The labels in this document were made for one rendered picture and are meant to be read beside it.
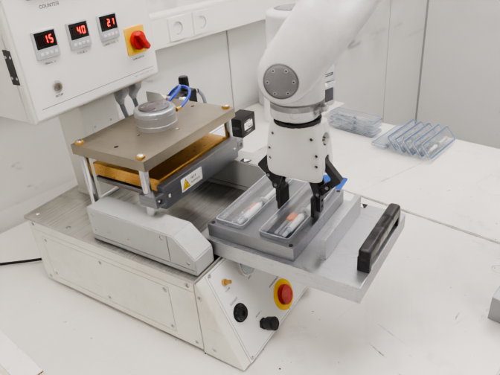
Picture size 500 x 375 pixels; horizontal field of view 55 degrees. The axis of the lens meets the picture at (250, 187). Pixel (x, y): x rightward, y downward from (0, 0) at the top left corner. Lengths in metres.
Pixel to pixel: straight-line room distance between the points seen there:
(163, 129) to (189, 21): 0.76
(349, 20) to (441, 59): 2.60
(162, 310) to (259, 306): 0.18
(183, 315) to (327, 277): 0.29
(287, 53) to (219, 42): 1.18
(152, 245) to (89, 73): 0.36
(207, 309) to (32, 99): 0.47
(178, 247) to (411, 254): 0.58
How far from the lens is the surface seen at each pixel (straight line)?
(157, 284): 0.89
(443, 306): 1.04
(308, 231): 0.78
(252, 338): 0.90
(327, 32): 0.60
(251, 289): 0.90
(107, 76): 1.02
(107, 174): 0.94
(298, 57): 0.60
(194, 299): 0.84
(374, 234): 0.76
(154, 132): 0.91
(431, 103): 3.29
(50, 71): 0.94
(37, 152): 1.46
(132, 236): 0.88
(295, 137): 0.74
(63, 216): 1.07
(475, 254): 1.20
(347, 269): 0.75
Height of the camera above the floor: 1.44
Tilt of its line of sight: 29 degrees down
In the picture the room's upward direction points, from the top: 5 degrees counter-clockwise
